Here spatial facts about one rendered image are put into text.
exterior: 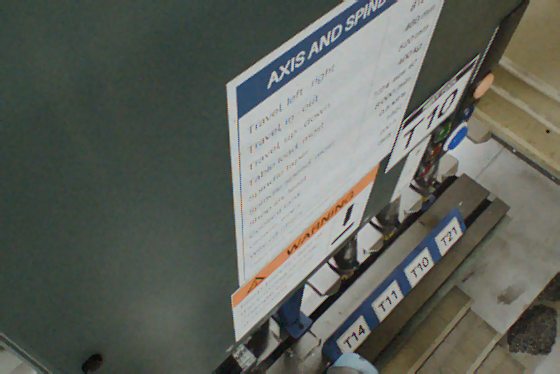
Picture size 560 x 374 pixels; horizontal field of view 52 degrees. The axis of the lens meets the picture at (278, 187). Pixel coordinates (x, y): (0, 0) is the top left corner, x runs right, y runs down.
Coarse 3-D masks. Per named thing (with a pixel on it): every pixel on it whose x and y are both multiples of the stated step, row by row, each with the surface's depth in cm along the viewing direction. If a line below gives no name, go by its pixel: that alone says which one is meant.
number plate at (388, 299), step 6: (390, 288) 121; (396, 288) 122; (384, 294) 120; (390, 294) 121; (396, 294) 122; (402, 294) 123; (378, 300) 119; (384, 300) 120; (390, 300) 121; (396, 300) 122; (378, 306) 119; (384, 306) 120; (390, 306) 121; (378, 312) 120; (384, 312) 121
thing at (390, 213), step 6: (396, 198) 93; (390, 204) 94; (396, 204) 94; (384, 210) 96; (390, 210) 95; (396, 210) 95; (378, 216) 98; (384, 216) 97; (390, 216) 96; (396, 216) 97; (384, 222) 98; (390, 222) 98
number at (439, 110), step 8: (464, 80) 47; (456, 88) 47; (448, 96) 46; (456, 96) 48; (440, 104) 46; (448, 104) 48; (432, 112) 46; (440, 112) 48; (424, 120) 46; (432, 120) 48; (424, 128) 47
